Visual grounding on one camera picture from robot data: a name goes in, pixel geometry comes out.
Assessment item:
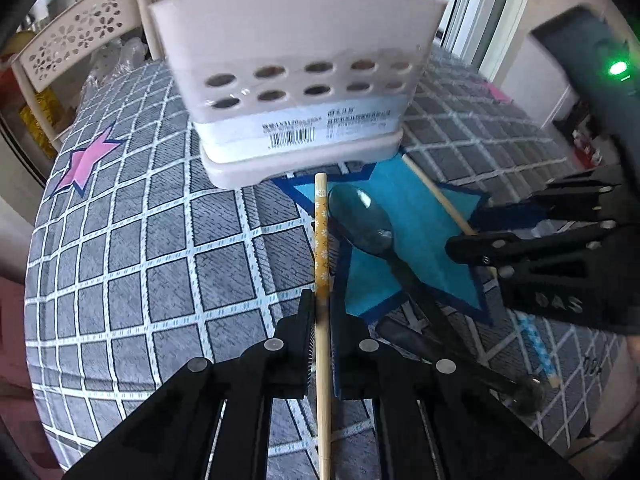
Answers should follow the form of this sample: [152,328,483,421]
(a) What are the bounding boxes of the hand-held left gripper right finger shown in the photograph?
[330,291,583,480]

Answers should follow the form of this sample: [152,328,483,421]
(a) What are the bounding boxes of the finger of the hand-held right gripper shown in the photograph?
[444,219,622,280]
[486,162,627,222]

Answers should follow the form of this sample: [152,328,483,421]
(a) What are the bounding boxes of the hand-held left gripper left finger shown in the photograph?
[65,289,317,480]

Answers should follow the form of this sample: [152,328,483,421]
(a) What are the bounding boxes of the blue patterned wooden chopstick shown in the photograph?
[514,309,564,389]

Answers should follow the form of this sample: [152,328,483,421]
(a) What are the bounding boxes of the orange patterned wooden chopstick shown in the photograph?
[313,172,334,480]

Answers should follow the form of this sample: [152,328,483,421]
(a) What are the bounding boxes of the plain wooden chopstick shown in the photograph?
[401,153,480,237]

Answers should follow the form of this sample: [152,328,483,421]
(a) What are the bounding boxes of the white plastic utensil holder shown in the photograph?
[149,0,449,192]

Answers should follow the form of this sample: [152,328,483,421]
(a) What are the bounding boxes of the grey checked tablecloth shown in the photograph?
[22,42,618,471]

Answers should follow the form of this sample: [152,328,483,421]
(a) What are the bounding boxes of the clear plastic bag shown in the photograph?
[89,36,149,83]

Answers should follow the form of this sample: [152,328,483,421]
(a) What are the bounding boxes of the stack of yellow packets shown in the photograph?
[16,86,67,157]

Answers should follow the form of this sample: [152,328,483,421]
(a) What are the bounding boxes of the beige plastic storage cart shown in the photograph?
[11,0,173,137]

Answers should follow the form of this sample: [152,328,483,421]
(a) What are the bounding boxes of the white sliding door frame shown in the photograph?
[439,0,532,78]

